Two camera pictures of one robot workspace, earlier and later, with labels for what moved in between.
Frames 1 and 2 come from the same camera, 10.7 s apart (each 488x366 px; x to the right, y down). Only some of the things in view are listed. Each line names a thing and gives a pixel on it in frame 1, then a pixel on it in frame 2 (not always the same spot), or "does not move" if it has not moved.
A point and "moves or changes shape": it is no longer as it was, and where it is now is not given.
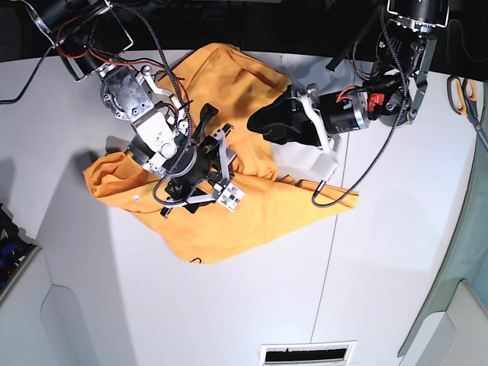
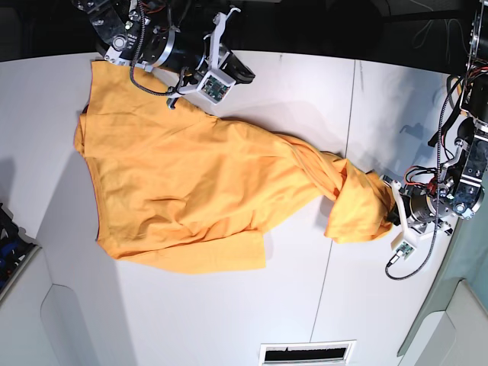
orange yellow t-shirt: [227, 87] moves or changes shape
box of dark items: [16, 252] does not move
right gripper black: [287, 120] to [396, 216]
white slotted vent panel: [337, 353] does not move
